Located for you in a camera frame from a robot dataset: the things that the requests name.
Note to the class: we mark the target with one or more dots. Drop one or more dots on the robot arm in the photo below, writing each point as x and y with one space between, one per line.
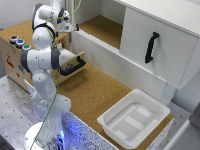
41 60

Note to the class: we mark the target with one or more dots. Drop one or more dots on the red button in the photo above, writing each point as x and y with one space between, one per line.
14 38

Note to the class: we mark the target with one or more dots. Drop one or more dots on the white sliding door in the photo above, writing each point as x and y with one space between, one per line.
173 56

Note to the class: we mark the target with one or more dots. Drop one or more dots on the white cabinet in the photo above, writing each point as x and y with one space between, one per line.
110 63

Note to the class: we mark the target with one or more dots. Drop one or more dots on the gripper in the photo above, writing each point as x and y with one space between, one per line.
69 26

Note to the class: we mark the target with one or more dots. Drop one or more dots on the green button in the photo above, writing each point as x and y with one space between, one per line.
26 47

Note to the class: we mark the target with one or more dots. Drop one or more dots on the wooden drawer box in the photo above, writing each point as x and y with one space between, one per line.
13 58

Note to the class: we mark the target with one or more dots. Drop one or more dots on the white plastic box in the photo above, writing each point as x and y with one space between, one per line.
133 121

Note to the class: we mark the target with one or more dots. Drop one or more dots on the blue button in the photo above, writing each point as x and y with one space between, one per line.
20 42

